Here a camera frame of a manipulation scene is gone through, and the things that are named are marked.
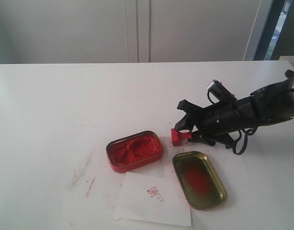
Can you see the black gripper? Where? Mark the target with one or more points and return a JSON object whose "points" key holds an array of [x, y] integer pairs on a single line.
{"points": [[216, 121]]}

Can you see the red stamp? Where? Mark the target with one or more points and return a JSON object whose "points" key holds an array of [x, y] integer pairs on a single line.
{"points": [[177, 137]]}

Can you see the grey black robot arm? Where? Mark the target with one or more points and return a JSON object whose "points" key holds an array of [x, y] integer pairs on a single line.
{"points": [[266, 106]]}

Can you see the red ink paste tin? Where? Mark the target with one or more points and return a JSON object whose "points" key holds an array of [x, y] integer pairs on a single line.
{"points": [[134, 151]]}

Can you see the gold tin lid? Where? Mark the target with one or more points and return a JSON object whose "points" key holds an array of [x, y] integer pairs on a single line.
{"points": [[200, 183]]}

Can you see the white paper sheet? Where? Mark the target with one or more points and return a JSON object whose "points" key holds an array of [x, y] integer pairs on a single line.
{"points": [[153, 199]]}

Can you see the beige box at table edge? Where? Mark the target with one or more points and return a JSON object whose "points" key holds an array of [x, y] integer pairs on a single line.
{"points": [[290, 59]]}

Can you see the white cabinet doors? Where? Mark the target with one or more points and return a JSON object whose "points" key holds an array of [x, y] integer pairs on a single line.
{"points": [[120, 31]]}

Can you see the gripper-mounted camera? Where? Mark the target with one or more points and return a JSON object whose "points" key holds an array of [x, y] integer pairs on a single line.
{"points": [[223, 95]]}

